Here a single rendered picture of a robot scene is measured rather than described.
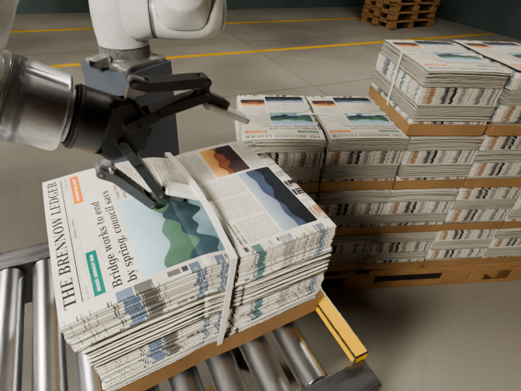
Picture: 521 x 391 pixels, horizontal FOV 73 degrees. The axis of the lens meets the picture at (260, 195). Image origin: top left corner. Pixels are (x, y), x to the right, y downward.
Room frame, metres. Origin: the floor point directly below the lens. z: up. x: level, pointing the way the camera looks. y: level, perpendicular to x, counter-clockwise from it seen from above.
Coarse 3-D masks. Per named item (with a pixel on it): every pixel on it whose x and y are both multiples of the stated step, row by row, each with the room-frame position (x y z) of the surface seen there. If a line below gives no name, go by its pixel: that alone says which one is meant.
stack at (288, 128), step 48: (240, 96) 1.37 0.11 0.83; (288, 96) 1.40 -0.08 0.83; (336, 96) 1.45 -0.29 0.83; (288, 144) 1.04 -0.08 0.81; (336, 144) 1.07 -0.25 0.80; (384, 144) 1.10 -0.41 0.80; (432, 144) 1.13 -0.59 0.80; (480, 144) 1.17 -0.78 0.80; (336, 192) 1.08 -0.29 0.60; (384, 192) 1.11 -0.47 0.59; (432, 192) 1.14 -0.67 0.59; (480, 192) 1.18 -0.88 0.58; (336, 240) 1.09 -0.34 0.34; (384, 240) 1.12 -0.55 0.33; (432, 240) 1.16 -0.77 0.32; (480, 240) 1.19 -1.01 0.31; (336, 288) 1.10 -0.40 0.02; (384, 288) 1.14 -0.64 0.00
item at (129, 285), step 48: (48, 192) 0.42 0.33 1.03; (96, 192) 0.42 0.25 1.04; (96, 240) 0.33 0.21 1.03; (144, 240) 0.33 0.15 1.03; (96, 288) 0.25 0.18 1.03; (144, 288) 0.26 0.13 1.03; (192, 288) 0.28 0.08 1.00; (96, 336) 0.22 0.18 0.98; (144, 336) 0.25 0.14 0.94; (192, 336) 0.29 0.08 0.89
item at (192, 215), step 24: (168, 168) 0.51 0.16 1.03; (192, 216) 0.39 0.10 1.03; (216, 216) 0.39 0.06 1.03; (192, 240) 0.34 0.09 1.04; (216, 240) 0.34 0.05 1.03; (240, 240) 0.35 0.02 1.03; (216, 264) 0.30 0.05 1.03; (240, 264) 0.32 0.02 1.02; (216, 288) 0.30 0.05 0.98; (240, 288) 0.32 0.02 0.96; (216, 312) 0.30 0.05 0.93; (216, 336) 0.31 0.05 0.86
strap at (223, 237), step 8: (168, 152) 0.56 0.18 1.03; (176, 160) 0.52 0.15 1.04; (184, 168) 0.49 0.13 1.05; (192, 184) 0.44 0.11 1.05; (200, 192) 0.42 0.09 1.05; (200, 200) 0.41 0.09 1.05; (208, 208) 0.39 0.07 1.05; (216, 224) 0.36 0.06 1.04; (224, 232) 0.35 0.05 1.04; (224, 240) 0.34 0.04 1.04; (232, 248) 0.33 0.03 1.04; (232, 256) 0.31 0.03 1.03
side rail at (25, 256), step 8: (24, 248) 0.51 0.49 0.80; (32, 248) 0.51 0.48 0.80; (40, 248) 0.51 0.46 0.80; (48, 248) 0.51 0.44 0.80; (0, 256) 0.48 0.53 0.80; (8, 256) 0.48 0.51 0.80; (16, 256) 0.49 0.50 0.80; (24, 256) 0.49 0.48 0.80; (32, 256) 0.49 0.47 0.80; (40, 256) 0.49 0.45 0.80; (48, 256) 0.49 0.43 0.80; (0, 264) 0.46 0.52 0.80; (8, 264) 0.46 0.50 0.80; (16, 264) 0.47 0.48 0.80; (24, 264) 0.47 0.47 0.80; (32, 264) 0.48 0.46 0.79; (32, 272) 0.47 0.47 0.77; (32, 280) 0.47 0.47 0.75; (32, 288) 0.47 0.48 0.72; (32, 296) 0.46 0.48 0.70
